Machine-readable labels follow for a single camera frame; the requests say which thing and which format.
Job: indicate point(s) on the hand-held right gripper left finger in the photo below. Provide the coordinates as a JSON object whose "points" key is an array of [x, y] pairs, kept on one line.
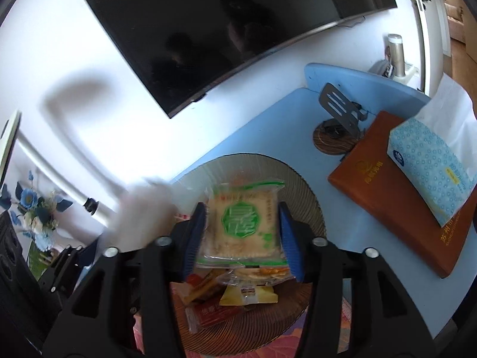
{"points": [[195, 242]]}

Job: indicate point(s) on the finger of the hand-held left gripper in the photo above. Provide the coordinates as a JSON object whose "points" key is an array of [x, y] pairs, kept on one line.
{"points": [[61, 268]]}

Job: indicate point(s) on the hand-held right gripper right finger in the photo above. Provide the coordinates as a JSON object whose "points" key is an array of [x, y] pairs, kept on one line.
{"points": [[290, 242]]}

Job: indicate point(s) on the clear round cracker packet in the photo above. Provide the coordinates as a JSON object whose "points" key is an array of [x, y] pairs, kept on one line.
{"points": [[264, 272]]}

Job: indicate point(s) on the brown glass bowl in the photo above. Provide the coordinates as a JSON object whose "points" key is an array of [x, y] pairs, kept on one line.
{"points": [[298, 201]]}

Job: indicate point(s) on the orange square snack packet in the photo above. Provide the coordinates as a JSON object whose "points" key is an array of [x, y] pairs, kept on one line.
{"points": [[203, 287]]}

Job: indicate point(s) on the green cracker packet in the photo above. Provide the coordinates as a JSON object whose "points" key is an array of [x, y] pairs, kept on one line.
{"points": [[242, 223]]}

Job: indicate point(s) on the small yellow snack packet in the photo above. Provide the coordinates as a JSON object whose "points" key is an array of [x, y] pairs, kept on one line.
{"points": [[248, 294]]}

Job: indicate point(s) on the red snack packet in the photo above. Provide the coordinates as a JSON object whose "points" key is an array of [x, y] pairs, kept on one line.
{"points": [[216, 315]]}

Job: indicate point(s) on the white desk lamp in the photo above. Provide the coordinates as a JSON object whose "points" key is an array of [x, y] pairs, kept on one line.
{"points": [[141, 212]]}

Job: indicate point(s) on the blue white artificial flowers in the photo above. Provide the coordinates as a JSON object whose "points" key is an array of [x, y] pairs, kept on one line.
{"points": [[33, 209]]}

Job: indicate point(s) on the floral patterned cloth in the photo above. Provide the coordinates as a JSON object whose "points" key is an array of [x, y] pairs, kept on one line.
{"points": [[290, 343]]}

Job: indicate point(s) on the brown leather notebook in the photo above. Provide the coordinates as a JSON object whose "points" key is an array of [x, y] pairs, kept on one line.
{"points": [[372, 179]]}

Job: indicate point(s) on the round wooden coaster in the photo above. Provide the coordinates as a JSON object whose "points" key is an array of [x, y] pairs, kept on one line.
{"points": [[331, 143]]}

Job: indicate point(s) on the grey metal phone stand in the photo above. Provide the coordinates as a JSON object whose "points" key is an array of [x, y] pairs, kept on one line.
{"points": [[335, 104]]}

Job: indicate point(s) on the blue patterned tissue pack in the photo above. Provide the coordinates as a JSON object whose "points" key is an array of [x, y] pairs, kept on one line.
{"points": [[425, 156]]}

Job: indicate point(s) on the white tissue paper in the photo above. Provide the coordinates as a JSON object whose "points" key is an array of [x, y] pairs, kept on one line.
{"points": [[447, 108]]}

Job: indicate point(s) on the silver thermos cup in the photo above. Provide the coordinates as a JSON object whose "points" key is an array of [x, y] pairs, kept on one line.
{"points": [[396, 54]]}

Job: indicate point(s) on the white door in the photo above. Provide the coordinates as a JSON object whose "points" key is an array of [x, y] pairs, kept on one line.
{"points": [[428, 37]]}

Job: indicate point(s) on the black wall television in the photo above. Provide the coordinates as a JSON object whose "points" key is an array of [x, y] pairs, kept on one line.
{"points": [[223, 26]]}

